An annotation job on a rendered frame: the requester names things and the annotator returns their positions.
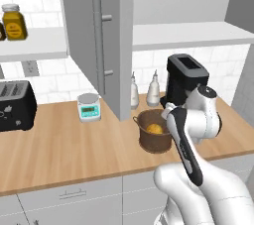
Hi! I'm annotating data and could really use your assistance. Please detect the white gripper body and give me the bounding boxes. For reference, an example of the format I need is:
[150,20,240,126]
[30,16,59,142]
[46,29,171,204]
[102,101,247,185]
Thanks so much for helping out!
[161,102,179,121]

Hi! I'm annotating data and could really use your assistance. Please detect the yellow bread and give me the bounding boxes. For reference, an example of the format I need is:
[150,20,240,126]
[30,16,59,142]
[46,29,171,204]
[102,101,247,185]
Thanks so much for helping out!
[146,122,165,136]

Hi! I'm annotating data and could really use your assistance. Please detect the brown woven basket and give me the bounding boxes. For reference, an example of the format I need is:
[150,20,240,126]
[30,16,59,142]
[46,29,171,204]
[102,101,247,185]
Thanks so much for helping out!
[132,108,174,155]

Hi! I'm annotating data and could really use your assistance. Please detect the grey cabinet door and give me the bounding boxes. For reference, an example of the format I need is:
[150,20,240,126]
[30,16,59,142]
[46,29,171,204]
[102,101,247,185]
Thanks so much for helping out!
[59,0,135,122]
[224,0,254,35]

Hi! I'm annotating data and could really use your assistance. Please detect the white round bottle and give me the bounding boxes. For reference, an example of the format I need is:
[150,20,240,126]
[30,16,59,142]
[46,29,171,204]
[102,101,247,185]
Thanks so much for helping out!
[146,68,163,108]

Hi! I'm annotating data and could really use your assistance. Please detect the black coffee machine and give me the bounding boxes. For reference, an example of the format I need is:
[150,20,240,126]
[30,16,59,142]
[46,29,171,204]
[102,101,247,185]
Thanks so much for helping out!
[160,53,210,110]

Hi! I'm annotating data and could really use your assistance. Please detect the white slim bottle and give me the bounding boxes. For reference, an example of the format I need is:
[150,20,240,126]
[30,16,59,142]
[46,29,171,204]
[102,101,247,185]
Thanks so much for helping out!
[129,70,141,111]

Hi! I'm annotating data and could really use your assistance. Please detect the white teal kitchen scale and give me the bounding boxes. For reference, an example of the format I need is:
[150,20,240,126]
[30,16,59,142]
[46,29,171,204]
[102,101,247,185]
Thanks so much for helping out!
[76,92,102,124]

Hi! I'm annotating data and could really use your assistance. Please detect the white drawer front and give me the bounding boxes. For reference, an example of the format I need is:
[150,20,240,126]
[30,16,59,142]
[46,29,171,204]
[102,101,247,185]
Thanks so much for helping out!
[17,175,124,213]

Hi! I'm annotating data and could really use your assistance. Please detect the black toaster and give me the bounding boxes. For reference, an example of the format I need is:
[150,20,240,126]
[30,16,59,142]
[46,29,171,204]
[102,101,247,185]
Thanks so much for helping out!
[0,79,39,134]

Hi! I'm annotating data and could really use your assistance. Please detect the yellow jar with lid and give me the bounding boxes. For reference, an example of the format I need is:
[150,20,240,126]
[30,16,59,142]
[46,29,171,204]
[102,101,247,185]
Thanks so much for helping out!
[1,3,29,42]

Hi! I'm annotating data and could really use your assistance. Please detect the white open wall cabinet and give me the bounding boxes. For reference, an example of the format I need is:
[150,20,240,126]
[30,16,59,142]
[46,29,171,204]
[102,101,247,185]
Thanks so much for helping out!
[132,0,254,53]

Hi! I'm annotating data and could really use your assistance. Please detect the grey bar door handle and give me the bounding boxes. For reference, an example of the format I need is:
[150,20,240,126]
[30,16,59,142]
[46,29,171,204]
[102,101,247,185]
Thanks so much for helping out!
[91,0,114,96]

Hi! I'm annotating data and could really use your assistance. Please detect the grey drawer handle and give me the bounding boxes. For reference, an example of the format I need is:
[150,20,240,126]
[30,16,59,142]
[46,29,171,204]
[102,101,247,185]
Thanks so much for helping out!
[59,188,88,201]

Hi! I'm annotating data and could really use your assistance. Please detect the grey wall socket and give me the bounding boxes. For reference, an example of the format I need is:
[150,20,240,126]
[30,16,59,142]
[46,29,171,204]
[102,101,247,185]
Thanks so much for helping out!
[21,59,41,78]

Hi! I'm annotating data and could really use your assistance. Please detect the white wall shelf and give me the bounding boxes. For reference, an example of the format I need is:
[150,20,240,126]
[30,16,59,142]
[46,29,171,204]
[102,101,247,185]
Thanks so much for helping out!
[0,26,69,62]

